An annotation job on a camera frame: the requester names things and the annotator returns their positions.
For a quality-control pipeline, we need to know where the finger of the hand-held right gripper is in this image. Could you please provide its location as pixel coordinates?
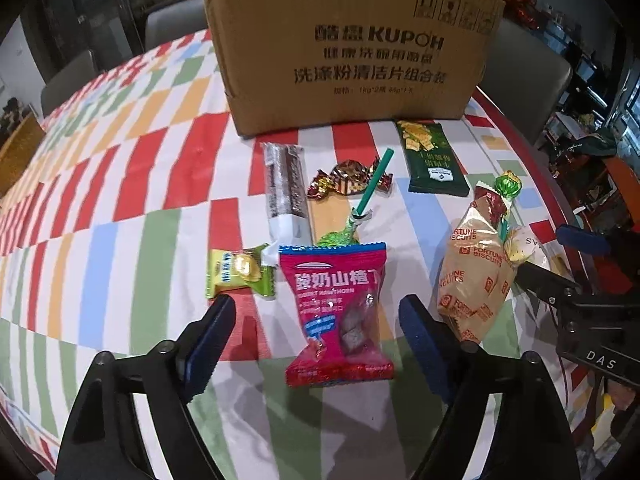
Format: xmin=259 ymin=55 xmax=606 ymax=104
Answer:
xmin=556 ymin=224 xmax=640 ymax=281
xmin=515 ymin=262 xmax=583 ymax=307

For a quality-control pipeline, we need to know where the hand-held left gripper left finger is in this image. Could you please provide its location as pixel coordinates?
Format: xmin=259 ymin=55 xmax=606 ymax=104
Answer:
xmin=59 ymin=294 xmax=237 ymax=480

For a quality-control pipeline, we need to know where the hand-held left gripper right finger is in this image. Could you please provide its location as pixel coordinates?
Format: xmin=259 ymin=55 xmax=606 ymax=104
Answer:
xmin=398 ymin=294 xmax=581 ymax=480

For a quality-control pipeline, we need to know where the white yellow candy packet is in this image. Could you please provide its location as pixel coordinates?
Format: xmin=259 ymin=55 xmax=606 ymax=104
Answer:
xmin=504 ymin=226 xmax=550 ymax=267

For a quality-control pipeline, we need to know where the yellow green candy packet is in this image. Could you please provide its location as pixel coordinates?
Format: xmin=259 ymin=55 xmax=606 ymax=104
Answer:
xmin=207 ymin=243 xmax=278 ymax=302

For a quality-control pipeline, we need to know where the gold biscuit packet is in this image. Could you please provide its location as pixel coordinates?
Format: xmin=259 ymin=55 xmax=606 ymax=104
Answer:
xmin=436 ymin=202 xmax=516 ymax=345

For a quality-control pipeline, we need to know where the red hawthorn snack packet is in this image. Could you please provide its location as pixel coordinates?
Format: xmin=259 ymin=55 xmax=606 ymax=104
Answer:
xmin=278 ymin=241 xmax=396 ymax=387

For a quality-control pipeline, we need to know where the green foil lollipop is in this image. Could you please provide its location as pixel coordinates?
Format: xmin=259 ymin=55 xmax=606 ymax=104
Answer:
xmin=317 ymin=148 xmax=396 ymax=249
xmin=494 ymin=171 xmax=522 ymax=241

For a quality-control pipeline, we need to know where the dark red snack packet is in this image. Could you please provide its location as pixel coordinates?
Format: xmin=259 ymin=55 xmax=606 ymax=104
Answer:
xmin=474 ymin=185 xmax=512 ymax=226

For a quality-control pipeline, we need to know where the silver brown wafer bar packet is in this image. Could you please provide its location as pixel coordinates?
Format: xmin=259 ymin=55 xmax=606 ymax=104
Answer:
xmin=263 ymin=142 xmax=313 ymax=247

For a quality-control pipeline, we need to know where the dark green cracker packet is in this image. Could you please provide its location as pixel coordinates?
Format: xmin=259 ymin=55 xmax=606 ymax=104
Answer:
xmin=396 ymin=120 xmax=470 ymax=197

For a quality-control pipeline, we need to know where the brown gold candy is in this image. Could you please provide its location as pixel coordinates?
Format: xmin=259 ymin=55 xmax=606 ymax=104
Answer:
xmin=306 ymin=157 xmax=395 ymax=202

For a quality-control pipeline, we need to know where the brown cardboard box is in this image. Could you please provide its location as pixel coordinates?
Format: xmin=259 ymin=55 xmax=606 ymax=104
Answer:
xmin=201 ymin=0 xmax=507 ymax=138

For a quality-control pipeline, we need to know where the orange chair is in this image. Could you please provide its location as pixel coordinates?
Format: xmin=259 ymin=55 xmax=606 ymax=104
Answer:
xmin=602 ymin=156 xmax=640 ymax=216

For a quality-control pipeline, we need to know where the green cap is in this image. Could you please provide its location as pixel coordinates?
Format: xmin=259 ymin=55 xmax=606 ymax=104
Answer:
xmin=570 ymin=127 xmax=621 ymax=157

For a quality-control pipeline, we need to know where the grey chair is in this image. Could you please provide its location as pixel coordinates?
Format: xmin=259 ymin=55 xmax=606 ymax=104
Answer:
xmin=144 ymin=4 xmax=209 ymax=47
xmin=40 ymin=50 xmax=99 ymax=117
xmin=482 ymin=17 xmax=574 ymax=145

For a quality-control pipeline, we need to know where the red balloon decoration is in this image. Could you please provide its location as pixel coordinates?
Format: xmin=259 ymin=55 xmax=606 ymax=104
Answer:
xmin=494 ymin=0 xmax=545 ymax=31

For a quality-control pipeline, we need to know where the wooden board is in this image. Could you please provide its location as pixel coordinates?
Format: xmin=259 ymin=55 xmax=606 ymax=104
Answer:
xmin=0 ymin=114 xmax=47 ymax=197

